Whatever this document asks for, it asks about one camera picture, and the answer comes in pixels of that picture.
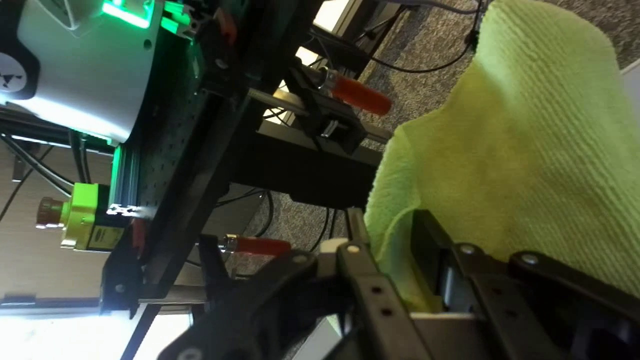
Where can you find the black orange clamp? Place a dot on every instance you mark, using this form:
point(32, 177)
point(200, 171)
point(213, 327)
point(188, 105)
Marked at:
point(360, 95)
point(257, 244)

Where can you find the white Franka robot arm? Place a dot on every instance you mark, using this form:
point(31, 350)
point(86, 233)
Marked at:
point(72, 61)

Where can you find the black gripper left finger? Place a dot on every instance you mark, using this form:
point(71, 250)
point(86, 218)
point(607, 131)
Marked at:
point(301, 312)

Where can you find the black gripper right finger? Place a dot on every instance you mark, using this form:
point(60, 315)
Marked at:
point(520, 307)

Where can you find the yellow microfibre towel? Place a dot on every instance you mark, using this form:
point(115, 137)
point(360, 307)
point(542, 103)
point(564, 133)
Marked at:
point(520, 152)

